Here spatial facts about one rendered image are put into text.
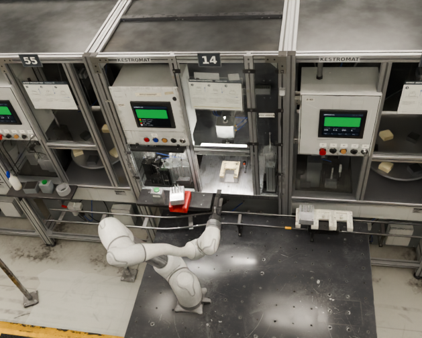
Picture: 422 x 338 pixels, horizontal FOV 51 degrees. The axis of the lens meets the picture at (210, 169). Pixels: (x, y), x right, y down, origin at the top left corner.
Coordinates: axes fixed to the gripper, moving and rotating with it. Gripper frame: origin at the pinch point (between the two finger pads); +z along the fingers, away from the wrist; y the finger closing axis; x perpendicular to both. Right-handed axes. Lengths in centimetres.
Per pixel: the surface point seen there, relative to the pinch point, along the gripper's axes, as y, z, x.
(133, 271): -110, 2, 87
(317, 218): -24, 7, -63
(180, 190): -10.6, 12.9, 30.9
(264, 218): -44, 19, -26
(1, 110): 53, 18, 141
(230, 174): -20.9, 39.8, 0.3
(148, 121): 47, 18, 42
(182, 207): -15.9, 2.1, 27.5
